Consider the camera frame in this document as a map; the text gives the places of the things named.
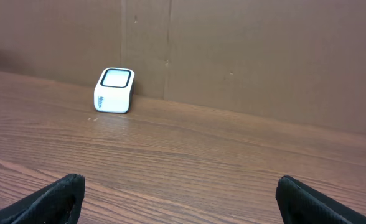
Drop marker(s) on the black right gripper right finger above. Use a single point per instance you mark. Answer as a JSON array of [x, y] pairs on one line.
[[300, 204]]

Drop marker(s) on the white barcode scanner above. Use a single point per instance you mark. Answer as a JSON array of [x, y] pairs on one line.
[[114, 90]]

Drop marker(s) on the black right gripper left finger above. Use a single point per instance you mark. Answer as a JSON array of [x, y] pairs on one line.
[[58, 203]]

